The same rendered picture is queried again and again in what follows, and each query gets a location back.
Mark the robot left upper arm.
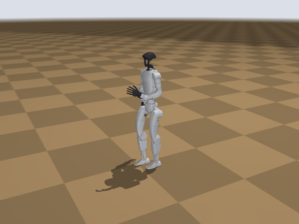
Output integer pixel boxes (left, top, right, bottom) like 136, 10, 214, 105
152, 71, 162, 94

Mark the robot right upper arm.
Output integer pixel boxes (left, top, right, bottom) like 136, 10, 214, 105
139, 70, 143, 91

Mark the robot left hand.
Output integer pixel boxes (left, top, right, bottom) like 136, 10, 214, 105
127, 85, 143, 99

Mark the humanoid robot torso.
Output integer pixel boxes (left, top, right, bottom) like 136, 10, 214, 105
142, 68, 158, 114

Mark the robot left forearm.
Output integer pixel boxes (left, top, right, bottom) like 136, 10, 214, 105
140, 91, 161, 100

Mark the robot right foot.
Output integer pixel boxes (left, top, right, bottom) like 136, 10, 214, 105
134, 158, 150, 166

